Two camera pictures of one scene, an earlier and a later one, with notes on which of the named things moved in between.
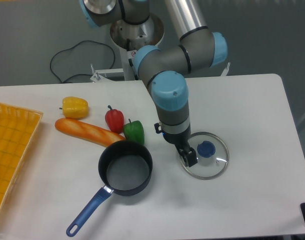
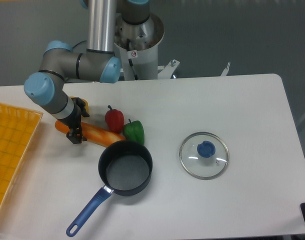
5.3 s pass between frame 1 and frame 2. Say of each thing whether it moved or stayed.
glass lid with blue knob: stayed
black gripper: moved
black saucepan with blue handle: stayed
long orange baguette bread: stayed
